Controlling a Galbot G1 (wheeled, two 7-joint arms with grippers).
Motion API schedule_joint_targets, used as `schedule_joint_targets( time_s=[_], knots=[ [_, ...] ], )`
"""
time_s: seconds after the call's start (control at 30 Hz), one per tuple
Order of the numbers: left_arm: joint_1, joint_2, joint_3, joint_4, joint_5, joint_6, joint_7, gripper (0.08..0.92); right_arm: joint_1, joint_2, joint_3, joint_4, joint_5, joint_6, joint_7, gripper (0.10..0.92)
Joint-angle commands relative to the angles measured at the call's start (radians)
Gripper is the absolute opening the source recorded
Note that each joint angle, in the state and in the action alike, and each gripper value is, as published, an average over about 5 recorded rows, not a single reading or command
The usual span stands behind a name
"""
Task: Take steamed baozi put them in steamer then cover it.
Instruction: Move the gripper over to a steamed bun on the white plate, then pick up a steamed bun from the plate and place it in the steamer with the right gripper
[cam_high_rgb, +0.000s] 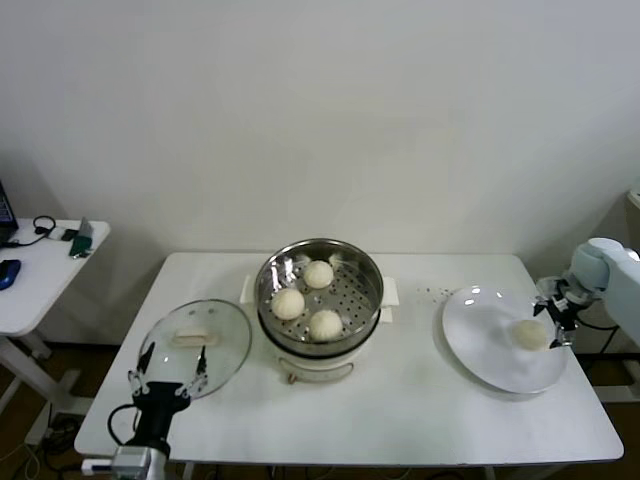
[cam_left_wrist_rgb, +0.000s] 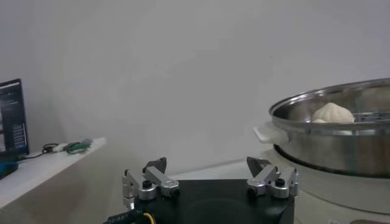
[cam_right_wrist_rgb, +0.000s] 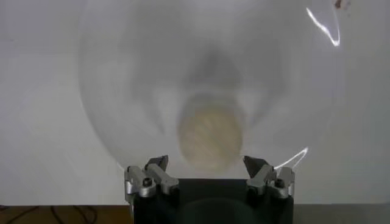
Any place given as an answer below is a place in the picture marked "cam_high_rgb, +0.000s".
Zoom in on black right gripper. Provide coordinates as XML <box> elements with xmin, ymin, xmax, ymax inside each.
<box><xmin>532</xmin><ymin>289</ymin><xmax>584</xmax><ymax>350</ymax></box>

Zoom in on scattered brown crumbs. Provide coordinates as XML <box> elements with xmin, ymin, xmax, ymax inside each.
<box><xmin>417</xmin><ymin>285</ymin><xmax>454</xmax><ymax>306</ymax></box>

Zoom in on round glass pot lid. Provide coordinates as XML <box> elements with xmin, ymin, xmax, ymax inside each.
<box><xmin>138</xmin><ymin>298</ymin><xmax>253</xmax><ymax>399</ymax></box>

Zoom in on grey floor power strip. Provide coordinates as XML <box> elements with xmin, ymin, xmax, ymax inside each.
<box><xmin>42</xmin><ymin>414</ymin><xmax>84</xmax><ymax>444</ymax></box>

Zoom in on white oval plate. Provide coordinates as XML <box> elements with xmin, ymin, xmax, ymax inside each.
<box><xmin>441</xmin><ymin>284</ymin><xmax>569</xmax><ymax>395</ymax></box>

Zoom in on blue computer mouse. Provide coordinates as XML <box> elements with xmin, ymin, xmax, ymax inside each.
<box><xmin>0</xmin><ymin>258</ymin><xmax>24</xmax><ymax>291</ymax></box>

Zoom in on stainless steel steamer basket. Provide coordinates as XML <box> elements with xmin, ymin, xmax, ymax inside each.
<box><xmin>254</xmin><ymin>238</ymin><xmax>385</xmax><ymax>359</ymax></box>

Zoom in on white steamed baozi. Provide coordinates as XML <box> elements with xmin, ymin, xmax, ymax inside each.
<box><xmin>271</xmin><ymin>288</ymin><xmax>306</xmax><ymax>321</ymax></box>
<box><xmin>308</xmin><ymin>309</ymin><xmax>344</xmax><ymax>343</ymax></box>
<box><xmin>510</xmin><ymin>319</ymin><xmax>549</xmax><ymax>351</ymax></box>
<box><xmin>303</xmin><ymin>259</ymin><xmax>335</xmax><ymax>290</ymax></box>

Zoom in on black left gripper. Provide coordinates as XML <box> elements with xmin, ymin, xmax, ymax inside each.
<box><xmin>127</xmin><ymin>342</ymin><xmax>209</xmax><ymax>451</ymax></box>

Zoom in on black looped cable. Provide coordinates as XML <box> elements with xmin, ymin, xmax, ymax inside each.
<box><xmin>7</xmin><ymin>214</ymin><xmax>56</xmax><ymax>247</ymax></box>

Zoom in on dark laptop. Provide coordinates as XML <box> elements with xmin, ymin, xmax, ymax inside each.
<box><xmin>0</xmin><ymin>177</ymin><xmax>21</xmax><ymax>246</ymax></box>

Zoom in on white side table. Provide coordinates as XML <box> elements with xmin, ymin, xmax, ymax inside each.
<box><xmin>0</xmin><ymin>218</ymin><xmax>112</xmax><ymax>416</ymax></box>

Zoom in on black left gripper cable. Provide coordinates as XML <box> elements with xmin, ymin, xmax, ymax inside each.
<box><xmin>108</xmin><ymin>403</ymin><xmax>144</xmax><ymax>449</ymax></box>

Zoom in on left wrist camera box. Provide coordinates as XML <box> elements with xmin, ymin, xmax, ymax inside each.
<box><xmin>81</xmin><ymin>446</ymin><xmax>152</xmax><ymax>474</ymax></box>

